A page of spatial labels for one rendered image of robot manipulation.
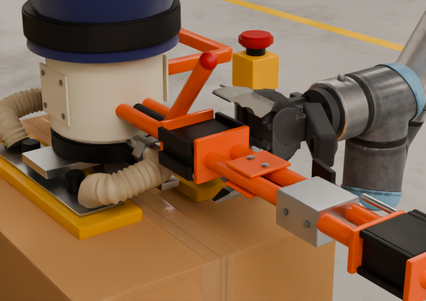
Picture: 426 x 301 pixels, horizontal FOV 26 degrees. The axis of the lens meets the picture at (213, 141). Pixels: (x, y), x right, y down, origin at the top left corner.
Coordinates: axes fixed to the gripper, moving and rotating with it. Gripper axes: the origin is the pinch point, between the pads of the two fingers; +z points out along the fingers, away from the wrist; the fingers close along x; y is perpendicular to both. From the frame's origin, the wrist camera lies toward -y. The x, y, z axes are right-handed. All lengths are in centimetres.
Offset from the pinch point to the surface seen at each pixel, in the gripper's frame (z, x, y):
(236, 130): -2.0, 2.8, -1.7
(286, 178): -1.0, 0.5, -12.6
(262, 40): -46, -4, 47
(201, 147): 3.5, 1.8, -1.8
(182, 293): 8.0, -16.0, -4.0
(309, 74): -252, -108, 259
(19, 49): -148, -108, 392
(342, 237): 3.1, 0.0, -26.4
